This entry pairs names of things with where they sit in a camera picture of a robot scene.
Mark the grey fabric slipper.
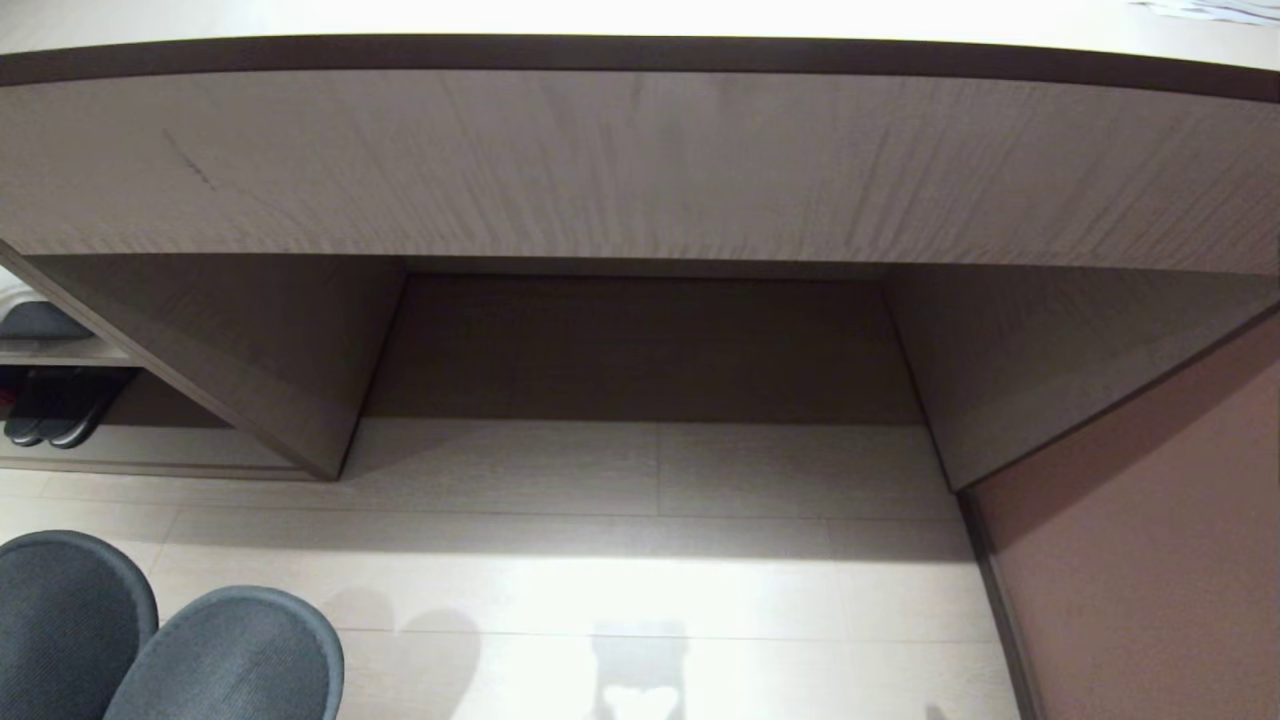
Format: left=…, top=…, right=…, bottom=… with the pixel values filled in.
left=0, top=531, right=160, bottom=720
left=103, top=586, right=346, bottom=720

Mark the wooden shoe shelf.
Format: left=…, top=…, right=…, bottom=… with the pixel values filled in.
left=0, top=268, right=331, bottom=482

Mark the black slipper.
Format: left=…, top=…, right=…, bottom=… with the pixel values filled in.
left=38, top=368, right=136, bottom=450
left=3, top=368, right=63, bottom=447

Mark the grey slipper on shelf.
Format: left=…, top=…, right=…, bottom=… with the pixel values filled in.
left=0, top=301, right=94, bottom=342

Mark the wooden shoe cabinet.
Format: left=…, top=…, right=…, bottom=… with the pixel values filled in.
left=0, top=0, right=1280, bottom=493

